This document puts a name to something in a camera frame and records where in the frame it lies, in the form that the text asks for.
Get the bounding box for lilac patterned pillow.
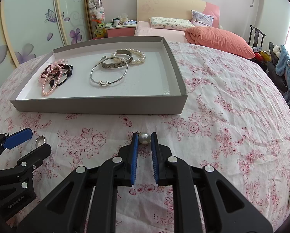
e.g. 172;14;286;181
191;10;214;27

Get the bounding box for silver cuff bangle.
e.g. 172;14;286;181
101;50;133;69

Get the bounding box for thin silver round bangle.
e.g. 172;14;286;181
89;56;129;87

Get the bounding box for pink bedside table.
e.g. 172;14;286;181
104;22;137;37

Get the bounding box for blue plush robe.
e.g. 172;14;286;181
275;45;290;107

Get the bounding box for large pearl earring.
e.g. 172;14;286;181
138;132;151;145

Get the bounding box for light pink bead bracelet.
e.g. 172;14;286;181
37;58;69;84

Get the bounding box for tube of plush toys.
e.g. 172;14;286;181
87;0;106;39

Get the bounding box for beige pink headboard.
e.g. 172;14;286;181
137;0;220;28

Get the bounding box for dark wooden chair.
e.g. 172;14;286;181
248;25;266;48

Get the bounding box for white pearl bracelet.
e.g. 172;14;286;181
111;47;147;66

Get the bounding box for sliding wardrobe with flowers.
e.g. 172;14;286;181
0;0;91;87

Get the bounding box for floral pink bed sheet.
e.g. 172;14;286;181
0;42;290;230

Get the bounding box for pink pearl strand bracelet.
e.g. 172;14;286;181
40;67;63;97

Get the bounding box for folded salmon duvet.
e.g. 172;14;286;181
185;26;255;59

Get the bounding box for black bead bracelet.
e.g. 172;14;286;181
48;63;74;89

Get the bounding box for grey cardboard tray box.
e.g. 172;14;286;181
10;36;188;115

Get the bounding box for floral white pillow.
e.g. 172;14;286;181
150;17;194;31

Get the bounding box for silver ring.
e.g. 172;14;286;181
34;135;47;148

